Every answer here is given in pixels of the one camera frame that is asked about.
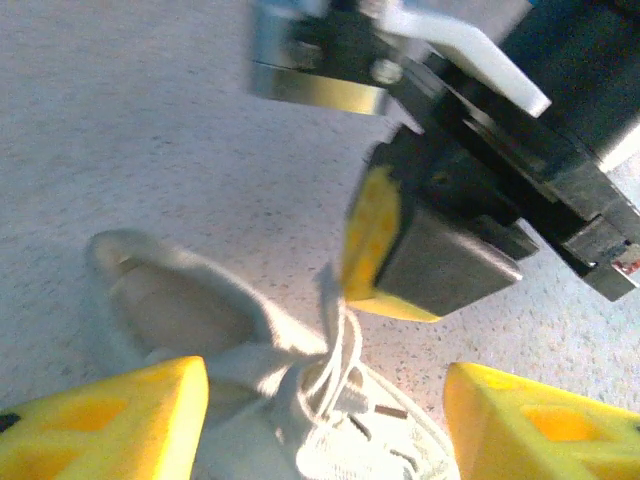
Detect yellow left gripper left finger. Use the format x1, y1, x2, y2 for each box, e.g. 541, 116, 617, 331
0, 355, 211, 480

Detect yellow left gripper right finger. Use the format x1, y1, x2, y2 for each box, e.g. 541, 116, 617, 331
443, 361, 640, 480

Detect white shoelace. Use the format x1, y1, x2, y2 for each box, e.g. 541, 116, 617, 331
293, 263, 367, 427

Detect white sneaker shoe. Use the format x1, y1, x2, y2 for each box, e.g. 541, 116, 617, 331
83, 227, 464, 480

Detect aluminium frame post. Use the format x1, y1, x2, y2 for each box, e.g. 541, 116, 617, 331
248, 0, 392, 117

